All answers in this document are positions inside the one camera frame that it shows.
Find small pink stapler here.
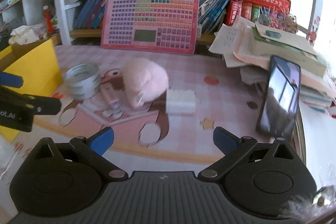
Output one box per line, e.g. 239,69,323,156
100,83,121,114

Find stack of papers and books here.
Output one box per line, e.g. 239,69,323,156
209,16,335,116

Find black smartphone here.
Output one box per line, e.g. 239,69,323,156
256,55,301,141

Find white tissue pack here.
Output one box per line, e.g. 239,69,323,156
9,26,39,45

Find yellow cardboard box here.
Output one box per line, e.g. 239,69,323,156
1,40,63,141

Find pink cartoon desk mat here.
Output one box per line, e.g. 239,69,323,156
1,46,273,177

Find red toy bottle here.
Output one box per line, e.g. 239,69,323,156
43,5,55,35

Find white eraser block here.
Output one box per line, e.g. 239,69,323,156
166,89,196,115

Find row of blue books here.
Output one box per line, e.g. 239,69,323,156
72,0,169,30

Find pink learning keyboard tablet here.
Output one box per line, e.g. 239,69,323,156
100,0,199,55

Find pink plush pig toy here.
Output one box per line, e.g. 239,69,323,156
121,58,169,108

